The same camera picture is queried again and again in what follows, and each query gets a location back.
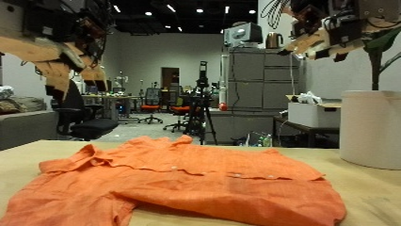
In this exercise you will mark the orange button-up shirt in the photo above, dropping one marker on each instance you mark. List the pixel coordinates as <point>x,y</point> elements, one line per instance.
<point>189,182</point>

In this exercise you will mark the green leafy plant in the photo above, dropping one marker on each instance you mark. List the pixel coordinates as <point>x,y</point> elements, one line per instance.
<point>375,62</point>

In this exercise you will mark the metal electric kettle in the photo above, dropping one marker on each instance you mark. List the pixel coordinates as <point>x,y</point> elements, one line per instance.
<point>274,40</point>

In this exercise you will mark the background work desk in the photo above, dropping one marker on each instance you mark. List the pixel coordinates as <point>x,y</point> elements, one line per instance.
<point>109,99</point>

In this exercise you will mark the beige bag pile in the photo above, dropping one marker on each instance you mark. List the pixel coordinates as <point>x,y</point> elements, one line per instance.
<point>21,105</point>

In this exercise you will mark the grey box monitor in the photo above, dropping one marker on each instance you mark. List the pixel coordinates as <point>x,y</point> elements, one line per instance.
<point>245,34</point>

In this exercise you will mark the white plastic bag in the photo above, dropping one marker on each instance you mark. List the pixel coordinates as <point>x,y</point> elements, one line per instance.
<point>310,98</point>

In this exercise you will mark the tall grey filing cabinet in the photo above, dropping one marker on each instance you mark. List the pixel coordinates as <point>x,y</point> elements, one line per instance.
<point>259,81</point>

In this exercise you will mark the brown door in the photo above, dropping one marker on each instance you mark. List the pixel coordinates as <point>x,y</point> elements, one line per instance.
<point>170,78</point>

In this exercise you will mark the white cardboard box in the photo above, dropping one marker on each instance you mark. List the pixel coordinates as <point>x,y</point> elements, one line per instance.
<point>314,114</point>

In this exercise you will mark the black office chair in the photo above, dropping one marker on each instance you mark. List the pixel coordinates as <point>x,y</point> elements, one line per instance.
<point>90,127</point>

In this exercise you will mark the grey sofa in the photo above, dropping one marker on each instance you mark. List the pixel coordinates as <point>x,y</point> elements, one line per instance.
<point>26,128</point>

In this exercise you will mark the orange seat office chair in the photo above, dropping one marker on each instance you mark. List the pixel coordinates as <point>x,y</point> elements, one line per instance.
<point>151,107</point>
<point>179,109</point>

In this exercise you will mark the white cylindrical plant pot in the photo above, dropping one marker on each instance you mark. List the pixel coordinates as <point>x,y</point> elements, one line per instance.
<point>372,128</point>

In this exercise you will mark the dark side table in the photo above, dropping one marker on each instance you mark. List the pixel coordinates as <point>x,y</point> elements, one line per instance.
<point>310,129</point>

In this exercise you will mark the red ball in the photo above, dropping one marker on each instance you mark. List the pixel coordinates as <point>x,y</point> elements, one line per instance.
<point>223,106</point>

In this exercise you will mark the low grey counter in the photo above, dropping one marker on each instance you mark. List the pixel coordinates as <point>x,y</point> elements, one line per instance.
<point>238,125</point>

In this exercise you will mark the clear plastic bottle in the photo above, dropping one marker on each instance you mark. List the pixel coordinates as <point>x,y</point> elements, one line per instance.
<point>267,141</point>

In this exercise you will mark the black camera tripod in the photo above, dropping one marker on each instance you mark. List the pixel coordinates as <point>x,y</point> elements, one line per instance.
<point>202,109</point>

